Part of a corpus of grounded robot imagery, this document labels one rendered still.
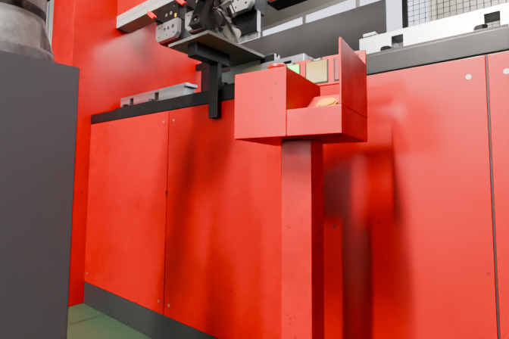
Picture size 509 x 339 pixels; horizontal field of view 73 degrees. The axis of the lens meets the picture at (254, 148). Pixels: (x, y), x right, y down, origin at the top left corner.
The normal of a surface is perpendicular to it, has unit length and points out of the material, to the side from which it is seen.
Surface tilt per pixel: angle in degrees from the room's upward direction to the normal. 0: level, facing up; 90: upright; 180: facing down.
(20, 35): 72
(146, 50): 90
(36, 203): 90
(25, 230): 90
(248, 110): 90
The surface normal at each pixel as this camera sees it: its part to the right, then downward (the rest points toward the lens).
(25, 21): 0.82, -0.33
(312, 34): -0.62, -0.07
